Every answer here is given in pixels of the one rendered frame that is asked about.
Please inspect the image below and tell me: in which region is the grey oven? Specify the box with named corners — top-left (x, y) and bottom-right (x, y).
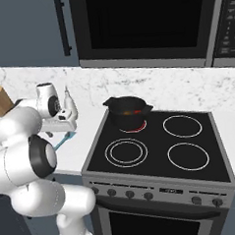
top-left (77, 99), bottom-right (235, 235)

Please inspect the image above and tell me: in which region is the black microwave oven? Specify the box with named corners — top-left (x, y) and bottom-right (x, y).
top-left (68, 0), bottom-right (235, 78)

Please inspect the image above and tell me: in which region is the blue spatula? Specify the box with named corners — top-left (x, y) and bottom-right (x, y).
top-left (51, 131), bottom-right (78, 152)

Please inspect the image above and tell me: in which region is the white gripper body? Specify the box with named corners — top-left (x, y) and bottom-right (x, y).
top-left (40, 118), bottom-right (79, 135)

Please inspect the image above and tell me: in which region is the black hob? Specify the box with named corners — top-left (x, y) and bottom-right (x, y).
top-left (82, 102), bottom-right (233, 192)

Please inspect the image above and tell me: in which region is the dark blue cupboard door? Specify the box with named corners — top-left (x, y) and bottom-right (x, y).
top-left (0, 0), bottom-right (80, 73)

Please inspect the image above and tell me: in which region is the black cupboard handle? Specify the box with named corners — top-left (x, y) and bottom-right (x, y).
top-left (53, 0), bottom-right (74, 58)

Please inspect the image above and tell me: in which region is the black pot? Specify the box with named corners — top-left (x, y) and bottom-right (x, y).
top-left (101, 93), bottom-right (155, 132)

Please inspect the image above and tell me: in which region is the wooden knife block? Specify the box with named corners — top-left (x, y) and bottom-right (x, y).
top-left (0, 74), bottom-right (16, 118)

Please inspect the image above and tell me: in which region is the oven door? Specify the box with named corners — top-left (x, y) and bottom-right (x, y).
top-left (89, 187), bottom-right (231, 235)

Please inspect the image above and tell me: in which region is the black oven door handle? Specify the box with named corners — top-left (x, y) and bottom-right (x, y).
top-left (94, 189), bottom-right (229, 226)

